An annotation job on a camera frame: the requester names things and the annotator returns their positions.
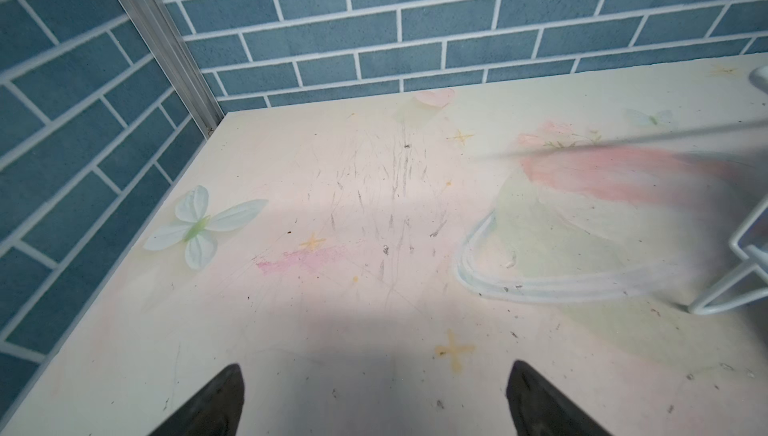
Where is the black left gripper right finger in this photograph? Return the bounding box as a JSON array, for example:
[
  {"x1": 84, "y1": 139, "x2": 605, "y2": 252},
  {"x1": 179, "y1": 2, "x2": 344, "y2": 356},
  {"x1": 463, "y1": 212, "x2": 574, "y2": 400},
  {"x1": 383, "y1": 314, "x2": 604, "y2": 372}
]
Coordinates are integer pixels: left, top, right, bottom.
[{"x1": 505, "y1": 360, "x2": 610, "y2": 436}]

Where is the white wire dish rack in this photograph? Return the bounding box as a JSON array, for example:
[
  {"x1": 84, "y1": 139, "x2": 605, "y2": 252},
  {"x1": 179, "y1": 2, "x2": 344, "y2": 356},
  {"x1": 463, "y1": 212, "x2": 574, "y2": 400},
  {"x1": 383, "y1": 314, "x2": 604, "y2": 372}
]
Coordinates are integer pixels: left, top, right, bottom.
[{"x1": 687, "y1": 65, "x2": 768, "y2": 317}]

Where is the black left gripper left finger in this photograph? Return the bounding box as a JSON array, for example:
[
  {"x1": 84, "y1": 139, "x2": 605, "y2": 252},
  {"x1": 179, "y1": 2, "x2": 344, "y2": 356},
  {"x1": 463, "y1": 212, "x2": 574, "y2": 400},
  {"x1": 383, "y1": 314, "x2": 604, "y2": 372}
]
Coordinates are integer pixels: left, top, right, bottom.
[{"x1": 150, "y1": 363, "x2": 245, "y2": 436}]

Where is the aluminium left corner post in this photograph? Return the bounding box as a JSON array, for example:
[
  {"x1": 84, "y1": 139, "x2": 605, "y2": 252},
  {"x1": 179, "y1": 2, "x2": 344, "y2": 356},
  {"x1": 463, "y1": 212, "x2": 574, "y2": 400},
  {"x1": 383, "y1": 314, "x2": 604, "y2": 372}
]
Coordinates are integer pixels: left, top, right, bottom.
[{"x1": 118, "y1": 0, "x2": 224, "y2": 138}]

